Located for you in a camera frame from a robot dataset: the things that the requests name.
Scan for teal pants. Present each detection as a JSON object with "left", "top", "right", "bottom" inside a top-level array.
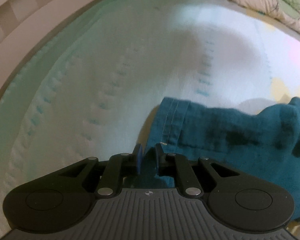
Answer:
[{"left": 133, "top": 97, "right": 300, "bottom": 219}]

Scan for wooden headboard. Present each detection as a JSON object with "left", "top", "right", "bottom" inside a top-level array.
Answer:
[{"left": 0, "top": 0, "right": 98, "bottom": 100}]

